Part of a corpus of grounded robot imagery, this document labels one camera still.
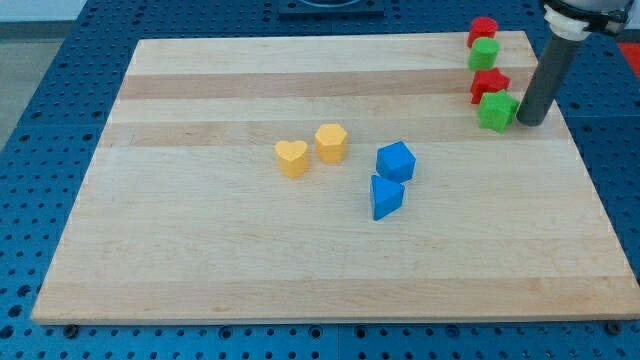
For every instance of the green star block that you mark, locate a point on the green star block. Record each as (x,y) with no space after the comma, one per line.
(497,110)

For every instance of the yellow hexagon block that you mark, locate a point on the yellow hexagon block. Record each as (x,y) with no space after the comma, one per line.
(331,143)

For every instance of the blue triangle block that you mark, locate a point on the blue triangle block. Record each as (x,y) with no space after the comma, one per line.
(386,196)

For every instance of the yellow heart block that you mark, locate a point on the yellow heart block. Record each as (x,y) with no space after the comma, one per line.
(293,157)

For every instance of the wooden board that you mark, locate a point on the wooden board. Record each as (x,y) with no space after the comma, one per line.
(184,216)

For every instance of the green cylinder block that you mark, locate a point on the green cylinder block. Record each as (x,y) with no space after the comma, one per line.
(483,55)

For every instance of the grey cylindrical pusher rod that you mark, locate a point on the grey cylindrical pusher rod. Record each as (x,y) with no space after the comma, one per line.
(554,63)

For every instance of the red star block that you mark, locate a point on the red star block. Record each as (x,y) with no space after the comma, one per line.
(484,81)

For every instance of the blue cube block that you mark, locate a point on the blue cube block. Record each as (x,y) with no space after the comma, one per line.
(395,162)

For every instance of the red cylinder block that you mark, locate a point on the red cylinder block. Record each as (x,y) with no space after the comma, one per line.
(481,26)

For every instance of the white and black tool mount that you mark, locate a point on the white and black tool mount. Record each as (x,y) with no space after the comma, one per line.
(575,20)

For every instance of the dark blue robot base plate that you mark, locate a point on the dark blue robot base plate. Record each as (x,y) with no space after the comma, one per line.
(292,9)

